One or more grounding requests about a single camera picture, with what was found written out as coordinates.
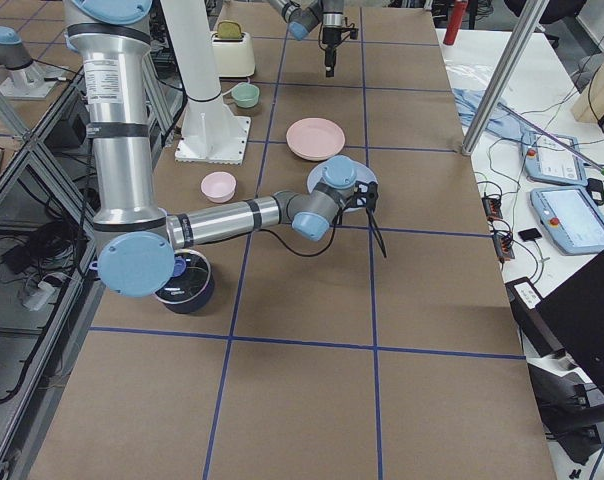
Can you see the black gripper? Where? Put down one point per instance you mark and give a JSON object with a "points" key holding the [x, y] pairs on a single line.
{"points": [[330, 39], [372, 216]]}

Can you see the blue plate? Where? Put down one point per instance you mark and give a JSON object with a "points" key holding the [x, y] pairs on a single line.
{"points": [[317, 175]]}

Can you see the pink plate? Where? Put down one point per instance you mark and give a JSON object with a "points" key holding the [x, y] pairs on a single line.
{"points": [[315, 139]]}

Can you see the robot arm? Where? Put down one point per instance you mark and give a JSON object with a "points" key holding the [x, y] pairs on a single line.
{"points": [[136, 240], [328, 16]]}

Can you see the cream toaster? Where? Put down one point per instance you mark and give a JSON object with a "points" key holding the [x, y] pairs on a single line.
{"points": [[234, 59]]}

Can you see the green bowl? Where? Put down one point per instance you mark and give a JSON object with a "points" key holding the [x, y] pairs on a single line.
{"points": [[245, 95]]}

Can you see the toast slice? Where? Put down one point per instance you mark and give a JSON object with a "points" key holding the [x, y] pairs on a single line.
{"points": [[229, 30]]}

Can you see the red bottle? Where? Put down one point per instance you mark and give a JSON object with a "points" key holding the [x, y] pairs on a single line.
{"points": [[455, 22]]}

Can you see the pink bowl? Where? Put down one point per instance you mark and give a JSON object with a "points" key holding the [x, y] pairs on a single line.
{"points": [[219, 186]]}

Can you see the teach pendant far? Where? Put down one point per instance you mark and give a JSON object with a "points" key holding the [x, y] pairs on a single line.
{"points": [[548, 162]]}

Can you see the teach pendant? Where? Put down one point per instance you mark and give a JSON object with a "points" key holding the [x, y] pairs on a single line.
{"points": [[548, 162], [571, 217]]}

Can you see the glass pot lid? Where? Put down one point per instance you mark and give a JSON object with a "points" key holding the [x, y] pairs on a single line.
{"points": [[191, 285]]}

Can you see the dark blue saucepan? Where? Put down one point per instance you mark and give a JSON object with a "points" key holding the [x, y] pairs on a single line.
{"points": [[138, 279]]}

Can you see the teach pendant near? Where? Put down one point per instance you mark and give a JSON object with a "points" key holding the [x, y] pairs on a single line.
{"points": [[571, 217]]}

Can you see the reacher grabber stick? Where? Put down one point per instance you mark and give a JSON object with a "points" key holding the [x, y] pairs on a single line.
{"points": [[554, 138]]}

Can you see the black laptop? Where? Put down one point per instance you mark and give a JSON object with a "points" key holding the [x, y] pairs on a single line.
{"points": [[574, 312]]}

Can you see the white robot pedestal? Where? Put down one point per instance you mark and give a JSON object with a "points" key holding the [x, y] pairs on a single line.
{"points": [[210, 132]]}

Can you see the aluminium frame post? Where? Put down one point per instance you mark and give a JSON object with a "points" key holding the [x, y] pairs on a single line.
{"points": [[517, 42]]}

